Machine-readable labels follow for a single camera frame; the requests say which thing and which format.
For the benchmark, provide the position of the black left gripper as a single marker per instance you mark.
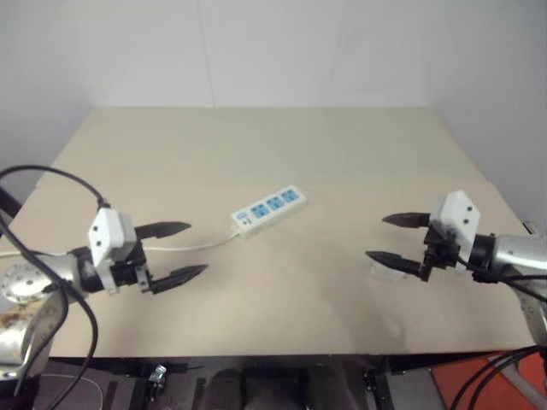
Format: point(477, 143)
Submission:
point(130, 273)

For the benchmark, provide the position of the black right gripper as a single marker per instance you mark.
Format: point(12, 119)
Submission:
point(440, 254)

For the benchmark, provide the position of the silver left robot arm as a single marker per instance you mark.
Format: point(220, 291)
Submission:
point(25, 282)

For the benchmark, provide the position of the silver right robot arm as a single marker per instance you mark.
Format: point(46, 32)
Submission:
point(513, 252)

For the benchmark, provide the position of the white plug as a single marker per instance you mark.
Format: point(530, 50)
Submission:
point(386, 275)

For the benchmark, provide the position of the white blue power strip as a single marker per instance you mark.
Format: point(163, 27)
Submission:
point(269, 209)

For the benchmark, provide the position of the small metal clip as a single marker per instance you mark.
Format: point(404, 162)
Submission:
point(158, 376)

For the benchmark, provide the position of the orange red panel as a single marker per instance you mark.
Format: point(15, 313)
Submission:
point(470, 384)

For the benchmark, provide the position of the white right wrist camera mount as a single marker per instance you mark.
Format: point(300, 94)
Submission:
point(457, 213)

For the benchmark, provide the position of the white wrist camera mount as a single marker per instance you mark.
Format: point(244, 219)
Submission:
point(107, 230)
point(457, 213)

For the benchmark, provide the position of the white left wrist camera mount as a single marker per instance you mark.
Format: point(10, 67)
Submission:
point(107, 230)

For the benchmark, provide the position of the black table frame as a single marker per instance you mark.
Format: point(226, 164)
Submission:
point(299, 361)

